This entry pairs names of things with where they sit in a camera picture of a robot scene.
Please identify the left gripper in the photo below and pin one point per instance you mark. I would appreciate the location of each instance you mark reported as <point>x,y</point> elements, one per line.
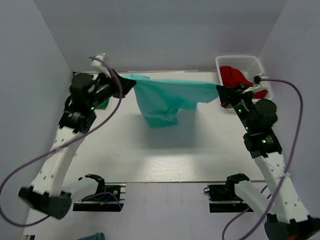
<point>126,84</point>

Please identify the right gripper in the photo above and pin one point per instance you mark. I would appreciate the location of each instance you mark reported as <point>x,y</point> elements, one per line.
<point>229,95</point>

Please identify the teal t-shirt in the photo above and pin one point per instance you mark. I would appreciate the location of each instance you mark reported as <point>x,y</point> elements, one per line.
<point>159,100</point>

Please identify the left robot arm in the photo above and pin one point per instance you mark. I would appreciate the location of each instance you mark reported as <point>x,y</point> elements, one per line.
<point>48,193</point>

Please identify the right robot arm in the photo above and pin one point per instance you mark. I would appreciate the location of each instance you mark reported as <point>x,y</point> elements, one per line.
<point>283,214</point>

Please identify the red t-shirt in basket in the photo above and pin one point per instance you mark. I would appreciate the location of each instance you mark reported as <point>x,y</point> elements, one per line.
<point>232,77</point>

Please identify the folded green t-shirt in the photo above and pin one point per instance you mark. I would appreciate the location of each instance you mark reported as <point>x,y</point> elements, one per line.
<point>104,105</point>

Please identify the white plastic basket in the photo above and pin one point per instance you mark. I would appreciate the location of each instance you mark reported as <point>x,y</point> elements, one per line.
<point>249,66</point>

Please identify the dark teal cloth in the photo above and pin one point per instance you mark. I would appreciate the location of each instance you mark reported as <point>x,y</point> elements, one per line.
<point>96,236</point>

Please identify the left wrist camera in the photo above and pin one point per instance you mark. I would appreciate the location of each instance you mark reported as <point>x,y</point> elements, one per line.
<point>97,63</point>

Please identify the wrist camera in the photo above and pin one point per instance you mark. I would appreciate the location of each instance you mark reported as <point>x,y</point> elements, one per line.
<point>97,63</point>
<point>258,83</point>

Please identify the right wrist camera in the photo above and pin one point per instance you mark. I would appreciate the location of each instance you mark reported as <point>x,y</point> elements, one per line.
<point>258,83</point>

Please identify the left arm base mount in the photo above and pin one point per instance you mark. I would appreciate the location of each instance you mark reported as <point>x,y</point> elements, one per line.
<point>108,197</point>

